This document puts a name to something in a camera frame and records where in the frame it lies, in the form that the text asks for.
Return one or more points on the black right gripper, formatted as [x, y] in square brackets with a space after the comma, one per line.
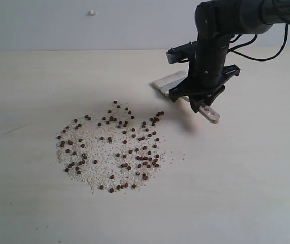
[207, 74]

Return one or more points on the wooden paint brush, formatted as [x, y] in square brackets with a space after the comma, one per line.
[166, 83]

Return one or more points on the pile of beans and grains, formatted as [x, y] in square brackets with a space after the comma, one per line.
[119, 146]

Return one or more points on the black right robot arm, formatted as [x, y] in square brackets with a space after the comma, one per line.
[217, 23]

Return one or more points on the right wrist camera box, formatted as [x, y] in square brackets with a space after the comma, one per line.
[182, 54]

